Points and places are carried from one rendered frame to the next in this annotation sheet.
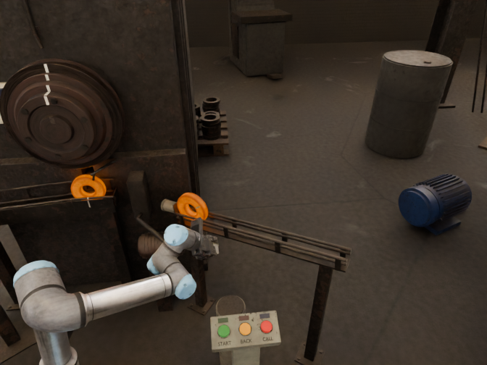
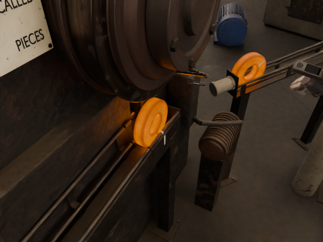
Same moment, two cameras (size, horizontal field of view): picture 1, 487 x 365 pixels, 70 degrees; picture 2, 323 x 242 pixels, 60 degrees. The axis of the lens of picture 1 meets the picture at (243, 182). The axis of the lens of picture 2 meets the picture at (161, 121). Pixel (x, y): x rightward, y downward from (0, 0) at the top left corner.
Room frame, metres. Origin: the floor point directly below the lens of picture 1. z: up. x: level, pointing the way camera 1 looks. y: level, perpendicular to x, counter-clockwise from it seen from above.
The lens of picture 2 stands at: (0.99, 1.27, 1.32)
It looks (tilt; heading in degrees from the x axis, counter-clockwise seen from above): 41 degrees down; 305
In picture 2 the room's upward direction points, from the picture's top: straight up
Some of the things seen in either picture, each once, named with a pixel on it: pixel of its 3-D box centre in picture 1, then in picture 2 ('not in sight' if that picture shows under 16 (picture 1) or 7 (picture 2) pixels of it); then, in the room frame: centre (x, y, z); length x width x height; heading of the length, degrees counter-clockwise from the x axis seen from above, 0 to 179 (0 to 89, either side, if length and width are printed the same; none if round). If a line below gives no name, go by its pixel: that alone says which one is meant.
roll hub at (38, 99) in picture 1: (58, 127); (191, 4); (1.29, 0.74, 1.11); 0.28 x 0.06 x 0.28; 96
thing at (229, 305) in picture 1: (232, 342); (320, 157); (0.88, 0.05, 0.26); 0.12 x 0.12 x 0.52
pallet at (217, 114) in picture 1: (169, 120); not in sight; (3.36, 0.77, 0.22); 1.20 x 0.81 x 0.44; 94
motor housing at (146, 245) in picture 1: (167, 271); (214, 164); (1.28, 0.41, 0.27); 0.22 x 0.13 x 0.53; 96
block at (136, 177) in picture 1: (140, 195); (182, 97); (1.42, 0.52, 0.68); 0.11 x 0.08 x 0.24; 6
